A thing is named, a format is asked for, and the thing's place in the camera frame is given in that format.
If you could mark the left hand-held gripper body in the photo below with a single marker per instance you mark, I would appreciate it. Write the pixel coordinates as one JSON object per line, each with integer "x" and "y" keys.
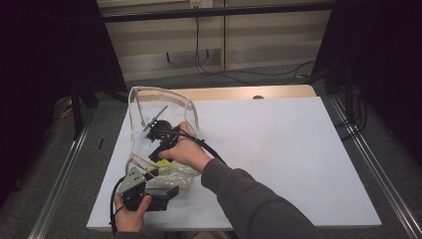
{"x": 132, "y": 182}

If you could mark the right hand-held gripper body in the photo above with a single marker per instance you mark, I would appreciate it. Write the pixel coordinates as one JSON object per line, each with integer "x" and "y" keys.
{"x": 162, "y": 129}

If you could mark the clear plastic bag beige trim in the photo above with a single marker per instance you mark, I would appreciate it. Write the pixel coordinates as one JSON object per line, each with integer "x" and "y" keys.
{"x": 142, "y": 99}

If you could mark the person's right hand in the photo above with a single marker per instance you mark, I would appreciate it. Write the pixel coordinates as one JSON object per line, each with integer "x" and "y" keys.
{"x": 187, "y": 152}

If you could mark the person's left hand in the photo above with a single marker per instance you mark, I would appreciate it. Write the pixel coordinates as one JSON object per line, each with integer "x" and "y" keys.
{"x": 129, "y": 219}

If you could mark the small black floor item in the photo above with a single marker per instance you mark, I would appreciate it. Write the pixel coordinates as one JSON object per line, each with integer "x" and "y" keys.
{"x": 101, "y": 143}

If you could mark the light wooden table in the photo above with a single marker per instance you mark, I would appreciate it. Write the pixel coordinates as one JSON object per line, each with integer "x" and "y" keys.
{"x": 232, "y": 93}

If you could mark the black stand leg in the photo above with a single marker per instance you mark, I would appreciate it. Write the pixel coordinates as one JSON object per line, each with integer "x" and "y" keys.
{"x": 77, "y": 113}

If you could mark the dark round table grommet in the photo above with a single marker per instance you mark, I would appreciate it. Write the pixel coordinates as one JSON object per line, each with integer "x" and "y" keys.
{"x": 258, "y": 97}

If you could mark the white table sheet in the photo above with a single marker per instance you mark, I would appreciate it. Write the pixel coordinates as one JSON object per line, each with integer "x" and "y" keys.
{"x": 298, "y": 149}

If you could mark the black curtain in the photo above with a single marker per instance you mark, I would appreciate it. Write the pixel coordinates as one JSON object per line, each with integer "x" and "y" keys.
{"x": 33, "y": 66}
{"x": 391, "y": 49}

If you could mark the aluminium floor rail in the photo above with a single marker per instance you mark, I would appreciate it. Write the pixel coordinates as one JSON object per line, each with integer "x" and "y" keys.
{"x": 381, "y": 176}
{"x": 59, "y": 186}

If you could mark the small black wall hook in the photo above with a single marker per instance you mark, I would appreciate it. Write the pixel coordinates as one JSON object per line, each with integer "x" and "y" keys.
{"x": 207, "y": 53}
{"x": 168, "y": 57}

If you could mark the white wall socket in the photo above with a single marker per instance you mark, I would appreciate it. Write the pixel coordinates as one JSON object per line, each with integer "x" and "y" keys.
{"x": 205, "y": 3}

